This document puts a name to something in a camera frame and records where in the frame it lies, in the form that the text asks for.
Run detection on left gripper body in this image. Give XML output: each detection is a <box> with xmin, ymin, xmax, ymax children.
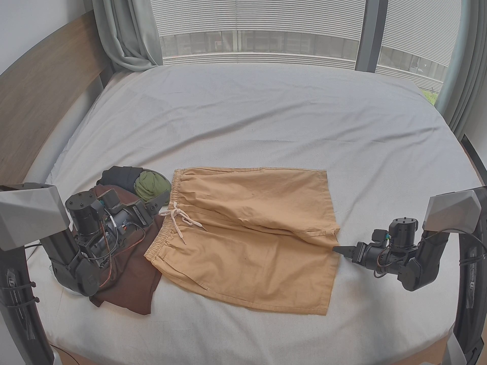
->
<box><xmin>114</xmin><ymin>200</ymin><xmax>156</xmax><ymax>236</ymax></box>

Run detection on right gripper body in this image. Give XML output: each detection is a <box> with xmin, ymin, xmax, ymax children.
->
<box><xmin>352</xmin><ymin>242</ymin><xmax>386</xmax><ymax>270</ymax></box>

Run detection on tan shorts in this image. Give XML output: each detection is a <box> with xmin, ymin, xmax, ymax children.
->
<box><xmin>144</xmin><ymin>168</ymin><xmax>340</xmax><ymax>315</ymax></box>

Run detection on bed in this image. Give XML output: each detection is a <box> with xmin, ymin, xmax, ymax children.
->
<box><xmin>0</xmin><ymin>10</ymin><xmax>487</xmax><ymax>365</ymax></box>

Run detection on green garment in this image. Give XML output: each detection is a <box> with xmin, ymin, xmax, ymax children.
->
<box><xmin>134</xmin><ymin>170</ymin><xmax>172</xmax><ymax>201</ymax></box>

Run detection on black garment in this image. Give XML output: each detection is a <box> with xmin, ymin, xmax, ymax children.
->
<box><xmin>96</xmin><ymin>166</ymin><xmax>143</xmax><ymax>195</ymax></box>

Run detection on brown shorts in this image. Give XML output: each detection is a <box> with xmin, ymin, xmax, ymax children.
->
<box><xmin>89</xmin><ymin>185</ymin><xmax>164</xmax><ymax>316</ymax></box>

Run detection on grey-green curtain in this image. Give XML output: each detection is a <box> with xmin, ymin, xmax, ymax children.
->
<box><xmin>89</xmin><ymin>0</ymin><xmax>164</xmax><ymax>73</ymax></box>
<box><xmin>434</xmin><ymin>0</ymin><xmax>487</xmax><ymax>140</ymax></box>

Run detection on window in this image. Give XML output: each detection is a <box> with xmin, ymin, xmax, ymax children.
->
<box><xmin>145</xmin><ymin>0</ymin><xmax>468</xmax><ymax>90</ymax></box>

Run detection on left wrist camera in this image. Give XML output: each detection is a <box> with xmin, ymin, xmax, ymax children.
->
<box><xmin>100</xmin><ymin>189</ymin><xmax>123</xmax><ymax>214</ymax></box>

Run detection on black cable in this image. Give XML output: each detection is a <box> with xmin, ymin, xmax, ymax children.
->
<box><xmin>47</xmin><ymin>345</ymin><xmax>78</xmax><ymax>364</ymax></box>

